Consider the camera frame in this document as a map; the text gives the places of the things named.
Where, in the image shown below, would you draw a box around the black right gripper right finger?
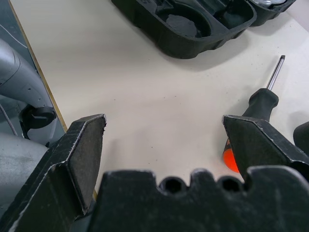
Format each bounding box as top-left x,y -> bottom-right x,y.
222,115 -> 309,183

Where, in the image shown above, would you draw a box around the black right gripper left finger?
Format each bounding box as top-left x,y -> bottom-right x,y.
0,114 -> 107,232

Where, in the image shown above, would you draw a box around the black plastic tool case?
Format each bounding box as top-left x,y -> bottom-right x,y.
111,0 -> 298,59

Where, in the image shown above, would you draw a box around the black round robot joint cap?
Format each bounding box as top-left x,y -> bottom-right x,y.
20,106 -> 57,141

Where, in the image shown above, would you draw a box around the silver robot body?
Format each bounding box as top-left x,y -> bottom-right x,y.
0,38 -> 58,211

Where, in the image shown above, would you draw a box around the black orange handled screwdriver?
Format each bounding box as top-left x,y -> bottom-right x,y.
222,55 -> 286,174

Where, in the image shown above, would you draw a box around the black rounded plastic object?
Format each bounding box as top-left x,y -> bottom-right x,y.
293,121 -> 309,148

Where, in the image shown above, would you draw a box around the thin grey robot cable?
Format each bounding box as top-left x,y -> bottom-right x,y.
0,103 -> 19,136

